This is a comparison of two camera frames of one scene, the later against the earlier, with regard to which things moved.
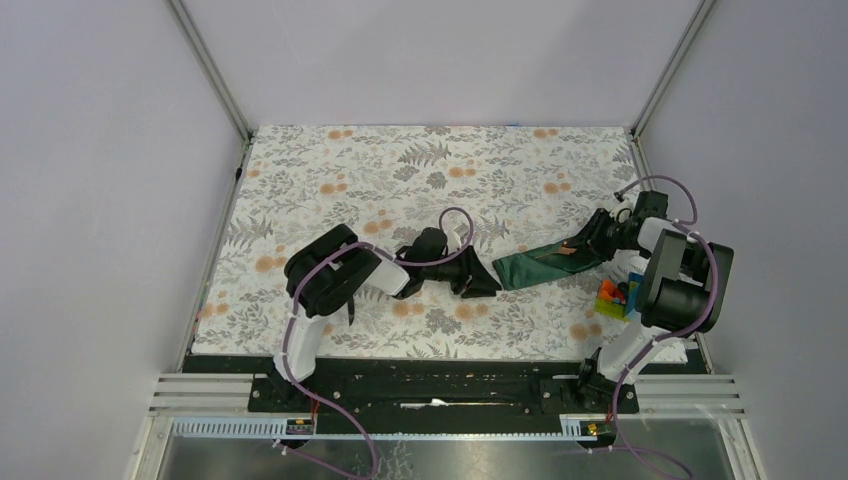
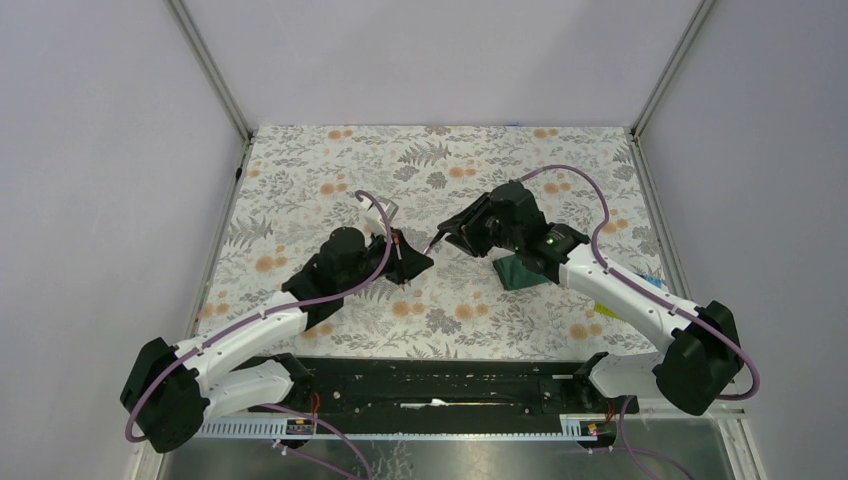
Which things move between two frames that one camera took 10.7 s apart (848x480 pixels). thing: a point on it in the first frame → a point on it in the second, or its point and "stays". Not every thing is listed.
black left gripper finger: [483, 284] → [405, 261]
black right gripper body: [615, 230] → [485, 232]
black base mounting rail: [442, 385] stays
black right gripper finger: [595, 240] → [453, 227]
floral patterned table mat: [523, 189] stays
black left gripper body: [453, 271] → [373, 260]
